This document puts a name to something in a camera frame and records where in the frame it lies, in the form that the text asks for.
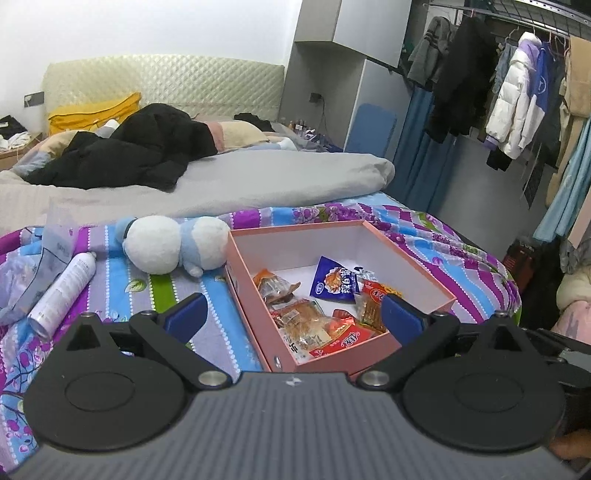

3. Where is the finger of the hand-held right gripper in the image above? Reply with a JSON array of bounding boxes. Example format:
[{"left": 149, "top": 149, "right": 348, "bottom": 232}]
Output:
[{"left": 524, "top": 327, "right": 591, "bottom": 357}]

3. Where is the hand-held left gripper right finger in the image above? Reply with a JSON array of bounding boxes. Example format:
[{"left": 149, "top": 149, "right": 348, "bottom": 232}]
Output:
[{"left": 358, "top": 293, "right": 529, "bottom": 389}]

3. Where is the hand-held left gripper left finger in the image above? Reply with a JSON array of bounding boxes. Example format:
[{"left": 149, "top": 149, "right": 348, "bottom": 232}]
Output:
[{"left": 60, "top": 292, "right": 232, "bottom": 389}]

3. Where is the red label clear packet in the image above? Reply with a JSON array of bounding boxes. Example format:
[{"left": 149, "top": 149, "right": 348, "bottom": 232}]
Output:
[{"left": 355, "top": 279, "right": 402, "bottom": 333}]

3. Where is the red orange foil packet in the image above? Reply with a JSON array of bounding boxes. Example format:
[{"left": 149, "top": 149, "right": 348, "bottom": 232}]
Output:
[{"left": 309, "top": 323, "right": 377, "bottom": 359}]

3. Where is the blue foil packet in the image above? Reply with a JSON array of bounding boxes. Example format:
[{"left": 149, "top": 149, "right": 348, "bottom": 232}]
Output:
[{"left": 310, "top": 256, "right": 365, "bottom": 303}]

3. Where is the pink cardboard box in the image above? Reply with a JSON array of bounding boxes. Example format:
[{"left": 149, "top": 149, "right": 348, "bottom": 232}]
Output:
[{"left": 225, "top": 220, "right": 458, "bottom": 374}]

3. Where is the orange nut packet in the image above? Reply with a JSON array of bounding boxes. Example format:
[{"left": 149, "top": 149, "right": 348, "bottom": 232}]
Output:
[{"left": 253, "top": 269, "right": 301, "bottom": 308}]

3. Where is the yellow clear packet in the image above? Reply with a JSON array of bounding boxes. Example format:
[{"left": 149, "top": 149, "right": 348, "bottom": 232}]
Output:
[{"left": 277, "top": 298, "right": 333, "bottom": 365}]

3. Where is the person's right hand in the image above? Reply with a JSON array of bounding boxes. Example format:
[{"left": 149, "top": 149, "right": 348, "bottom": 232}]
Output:
[{"left": 551, "top": 429, "right": 591, "bottom": 460}]

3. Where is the cream pink plush cloth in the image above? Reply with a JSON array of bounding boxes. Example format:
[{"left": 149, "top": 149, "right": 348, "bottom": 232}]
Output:
[{"left": 549, "top": 272, "right": 591, "bottom": 342}]

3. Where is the floral printed blanket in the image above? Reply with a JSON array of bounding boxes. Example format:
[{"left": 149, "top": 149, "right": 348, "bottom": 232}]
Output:
[{"left": 0, "top": 200, "right": 520, "bottom": 462}]

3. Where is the white blue plush toy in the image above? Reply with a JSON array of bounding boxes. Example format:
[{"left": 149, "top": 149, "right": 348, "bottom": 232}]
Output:
[{"left": 114, "top": 215, "right": 232, "bottom": 278}]

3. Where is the dark red bag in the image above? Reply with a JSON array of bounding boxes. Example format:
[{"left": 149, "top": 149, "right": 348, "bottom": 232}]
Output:
[{"left": 505, "top": 235, "right": 541, "bottom": 296}]

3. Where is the white spray can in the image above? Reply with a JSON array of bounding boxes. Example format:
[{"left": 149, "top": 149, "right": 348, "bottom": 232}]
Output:
[{"left": 28, "top": 251, "right": 98, "bottom": 337}]

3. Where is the light blue hanging garment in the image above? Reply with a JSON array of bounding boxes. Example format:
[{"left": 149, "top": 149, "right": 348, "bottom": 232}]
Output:
[{"left": 533, "top": 115, "right": 591, "bottom": 243}]

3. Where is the clear plastic bag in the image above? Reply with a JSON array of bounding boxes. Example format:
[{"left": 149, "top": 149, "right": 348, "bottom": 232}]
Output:
[{"left": 0, "top": 196, "right": 83, "bottom": 326}]

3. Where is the grey duvet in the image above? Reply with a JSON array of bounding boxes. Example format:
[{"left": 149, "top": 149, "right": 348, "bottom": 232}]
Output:
[{"left": 0, "top": 150, "right": 396, "bottom": 236}]

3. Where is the blue curtain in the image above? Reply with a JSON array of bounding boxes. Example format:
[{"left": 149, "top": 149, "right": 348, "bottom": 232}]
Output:
[{"left": 392, "top": 85, "right": 455, "bottom": 217}]

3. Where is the black jacket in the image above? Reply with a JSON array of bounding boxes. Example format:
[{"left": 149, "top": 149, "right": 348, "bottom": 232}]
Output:
[{"left": 25, "top": 104, "right": 218, "bottom": 191}]

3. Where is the pink pillow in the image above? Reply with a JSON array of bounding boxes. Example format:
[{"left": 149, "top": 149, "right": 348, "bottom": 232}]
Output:
[{"left": 205, "top": 121, "right": 227, "bottom": 153}]

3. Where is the blue padded board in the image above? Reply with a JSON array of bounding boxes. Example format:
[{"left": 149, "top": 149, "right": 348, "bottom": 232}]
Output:
[{"left": 344, "top": 104, "right": 398, "bottom": 160}]

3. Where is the beige pillow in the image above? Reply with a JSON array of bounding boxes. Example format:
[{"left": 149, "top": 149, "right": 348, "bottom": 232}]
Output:
[{"left": 222, "top": 121, "right": 266, "bottom": 151}]

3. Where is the black cloth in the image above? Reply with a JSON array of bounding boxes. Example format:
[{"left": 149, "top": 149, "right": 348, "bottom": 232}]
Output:
[{"left": 234, "top": 112, "right": 278, "bottom": 132}]

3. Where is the pastel patterned blanket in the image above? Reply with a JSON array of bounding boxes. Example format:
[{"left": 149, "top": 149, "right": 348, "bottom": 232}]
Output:
[{"left": 9, "top": 131, "right": 81, "bottom": 174}]

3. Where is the yellow pillow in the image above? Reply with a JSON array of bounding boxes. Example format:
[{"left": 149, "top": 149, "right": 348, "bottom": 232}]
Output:
[{"left": 48, "top": 91, "right": 142, "bottom": 137}]

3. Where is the wooden nightstand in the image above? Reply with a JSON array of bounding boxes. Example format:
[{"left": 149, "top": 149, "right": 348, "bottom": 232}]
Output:
[{"left": 0, "top": 134, "right": 44, "bottom": 171}]

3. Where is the cream quilted headboard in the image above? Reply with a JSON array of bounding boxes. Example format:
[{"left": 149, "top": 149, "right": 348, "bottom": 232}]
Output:
[{"left": 42, "top": 54, "right": 284, "bottom": 137}]

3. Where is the white puffer jacket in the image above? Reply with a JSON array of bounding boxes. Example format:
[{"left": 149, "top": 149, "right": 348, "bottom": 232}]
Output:
[{"left": 482, "top": 32, "right": 555, "bottom": 160}]

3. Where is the beige hanging coat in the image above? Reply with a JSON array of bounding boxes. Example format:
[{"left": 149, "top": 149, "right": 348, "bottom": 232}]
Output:
[{"left": 556, "top": 34, "right": 591, "bottom": 169}]

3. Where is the black hanging coat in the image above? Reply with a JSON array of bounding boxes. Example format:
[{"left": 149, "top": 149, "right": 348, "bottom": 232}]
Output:
[{"left": 427, "top": 16, "right": 499, "bottom": 144}]

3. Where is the grey striped hoodie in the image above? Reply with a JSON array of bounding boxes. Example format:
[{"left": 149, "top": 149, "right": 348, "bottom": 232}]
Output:
[{"left": 406, "top": 16, "right": 455, "bottom": 86}]

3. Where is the grey white wardrobe cabinet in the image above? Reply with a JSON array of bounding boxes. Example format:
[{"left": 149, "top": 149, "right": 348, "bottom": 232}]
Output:
[{"left": 281, "top": 0, "right": 416, "bottom": 155}]

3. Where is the metal clothes rack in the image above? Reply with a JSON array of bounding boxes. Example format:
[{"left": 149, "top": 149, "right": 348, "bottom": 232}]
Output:
[{"left": 425, "top": 0, "right": 591, "bottom": 42}]

